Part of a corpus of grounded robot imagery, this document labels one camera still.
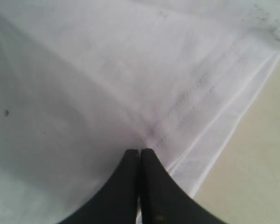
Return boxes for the white t-shirt red Chinese patch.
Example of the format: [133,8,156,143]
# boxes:
[0,0,280,224]

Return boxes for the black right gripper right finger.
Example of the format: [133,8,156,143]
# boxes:
[140,147,197,224]

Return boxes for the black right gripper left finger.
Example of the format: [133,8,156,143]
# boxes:
[60,149,140,224]

